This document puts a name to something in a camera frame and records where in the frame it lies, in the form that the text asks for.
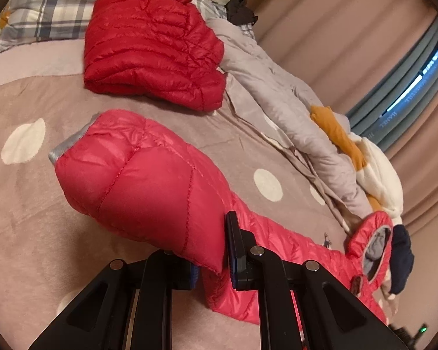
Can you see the plaid bedding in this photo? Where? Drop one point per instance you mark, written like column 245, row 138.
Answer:
column 47, row 11

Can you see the window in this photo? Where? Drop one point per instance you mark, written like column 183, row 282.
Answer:
column 421, row 74

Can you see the black garment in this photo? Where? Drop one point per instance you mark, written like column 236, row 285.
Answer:
column 241, row 9

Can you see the blue curtain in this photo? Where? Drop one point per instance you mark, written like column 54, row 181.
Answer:
column 394, row 91

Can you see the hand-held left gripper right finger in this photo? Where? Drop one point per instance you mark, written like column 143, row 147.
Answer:
column 235, row 262

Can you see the pink down jacket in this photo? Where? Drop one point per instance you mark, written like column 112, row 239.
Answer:
column 149, row 182

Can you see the navy garment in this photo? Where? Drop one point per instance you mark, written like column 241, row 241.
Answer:
column 401, row 259

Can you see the pink curtain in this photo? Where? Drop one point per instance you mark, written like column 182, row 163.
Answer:
column 350, row 14

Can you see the polka dot bedspread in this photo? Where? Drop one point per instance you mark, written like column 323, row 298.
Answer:
column 40, row 207

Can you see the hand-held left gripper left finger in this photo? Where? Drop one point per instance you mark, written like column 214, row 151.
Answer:
column 179, row 274

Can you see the grey quilt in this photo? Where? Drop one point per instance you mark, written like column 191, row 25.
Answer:
column 277, row 98

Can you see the folded red down jacket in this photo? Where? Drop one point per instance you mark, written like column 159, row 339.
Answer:
column 149, row 43

